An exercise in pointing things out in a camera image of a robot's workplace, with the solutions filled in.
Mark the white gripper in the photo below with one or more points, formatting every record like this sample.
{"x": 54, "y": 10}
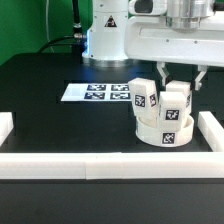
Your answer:
{"x": 148, "y": 38}

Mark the white round stool seat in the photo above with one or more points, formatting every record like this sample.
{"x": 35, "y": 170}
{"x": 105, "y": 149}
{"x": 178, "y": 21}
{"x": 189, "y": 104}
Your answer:
{"x": 149, "y": 134}

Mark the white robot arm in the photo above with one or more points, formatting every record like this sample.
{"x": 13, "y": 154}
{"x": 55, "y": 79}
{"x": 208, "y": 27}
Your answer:
{"x": 106, "y": 36}

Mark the white right fence bar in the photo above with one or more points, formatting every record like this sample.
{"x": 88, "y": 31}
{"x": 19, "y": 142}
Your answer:
{"x": 212, "y": 131}

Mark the white fence bar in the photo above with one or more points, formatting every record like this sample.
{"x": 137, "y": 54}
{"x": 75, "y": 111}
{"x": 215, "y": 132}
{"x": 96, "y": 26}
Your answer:
{"x": 94, "y": 166}
{"x": 212, "y": 131}
{"x": 6, "y": 125}

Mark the white marker sheet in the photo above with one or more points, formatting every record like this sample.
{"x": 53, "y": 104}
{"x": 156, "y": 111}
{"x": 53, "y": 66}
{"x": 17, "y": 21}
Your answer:
{"x": 96, "y": 92}

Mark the white front fence bar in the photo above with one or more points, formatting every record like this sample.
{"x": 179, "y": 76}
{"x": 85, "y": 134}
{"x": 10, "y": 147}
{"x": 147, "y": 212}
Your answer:
{"x": 94, "y": 166}

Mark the white left fence bar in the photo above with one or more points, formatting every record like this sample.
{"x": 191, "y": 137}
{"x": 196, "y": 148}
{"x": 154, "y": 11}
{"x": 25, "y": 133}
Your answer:
{"x": 6, "y": 125}

